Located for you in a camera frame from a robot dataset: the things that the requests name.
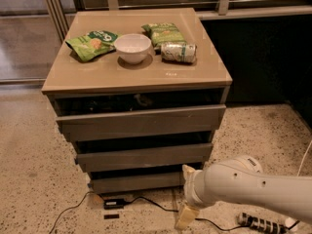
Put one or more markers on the grey bottom drawer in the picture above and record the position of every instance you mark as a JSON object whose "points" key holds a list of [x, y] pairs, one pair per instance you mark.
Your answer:
{"points": [[137, 182]]}

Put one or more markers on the green chip bag left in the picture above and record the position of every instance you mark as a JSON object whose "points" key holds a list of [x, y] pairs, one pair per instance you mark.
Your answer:
{"points": [[93, 44]]}

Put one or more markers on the small black floor tag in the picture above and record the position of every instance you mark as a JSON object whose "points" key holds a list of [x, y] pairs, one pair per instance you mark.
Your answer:
{"points": [[111, 216]]}

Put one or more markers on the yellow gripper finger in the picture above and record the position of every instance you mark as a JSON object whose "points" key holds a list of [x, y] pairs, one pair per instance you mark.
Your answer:
{"points": [[187, 171], [186, 214]]}

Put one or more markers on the green chip bag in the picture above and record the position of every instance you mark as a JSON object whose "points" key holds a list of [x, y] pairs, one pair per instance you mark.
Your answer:
{"points": [[163, 32], [93, 44]]}

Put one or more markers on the black power strip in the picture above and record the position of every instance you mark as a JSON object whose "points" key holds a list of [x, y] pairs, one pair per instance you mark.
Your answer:
{"points": [[260, 224]]}

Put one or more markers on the grey three-drawer cabinet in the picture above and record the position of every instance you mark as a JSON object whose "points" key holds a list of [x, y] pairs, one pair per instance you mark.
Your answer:
{"points": [[109, 85]]}

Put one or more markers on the green white soda can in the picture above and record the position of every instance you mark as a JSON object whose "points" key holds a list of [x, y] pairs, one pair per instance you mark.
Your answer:
{"points": [[179, 52]]}

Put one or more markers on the grey top drawer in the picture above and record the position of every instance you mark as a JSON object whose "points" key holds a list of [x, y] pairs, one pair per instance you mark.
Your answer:
{"points": [[142, 123]]}

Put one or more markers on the black power adapter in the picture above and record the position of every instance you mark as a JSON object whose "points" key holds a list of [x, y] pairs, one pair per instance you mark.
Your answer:
{"points": [[112, 204]]}

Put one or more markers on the grey middle drawer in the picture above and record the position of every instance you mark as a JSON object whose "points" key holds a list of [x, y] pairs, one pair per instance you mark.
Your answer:
{"points": [[144, 158]]}

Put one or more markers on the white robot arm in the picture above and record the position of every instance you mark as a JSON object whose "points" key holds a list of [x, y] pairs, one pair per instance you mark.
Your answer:
{"points": [[241, 180]]}

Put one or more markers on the grey drawer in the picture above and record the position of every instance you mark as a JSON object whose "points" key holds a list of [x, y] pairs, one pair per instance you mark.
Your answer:
{"points": [[144, 158], [142, 123], [137, 182]]}

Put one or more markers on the green chip bag right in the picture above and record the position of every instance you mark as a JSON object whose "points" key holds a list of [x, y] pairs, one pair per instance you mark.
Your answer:
{"points": [[163, 32]]}

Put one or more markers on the white ceramic bowl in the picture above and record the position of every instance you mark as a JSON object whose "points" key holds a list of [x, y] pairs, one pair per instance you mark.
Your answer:
{"points": [[132, 48]]}

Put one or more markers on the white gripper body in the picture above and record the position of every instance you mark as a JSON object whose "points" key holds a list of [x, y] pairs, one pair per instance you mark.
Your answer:
{"points": [[191, 189]]}

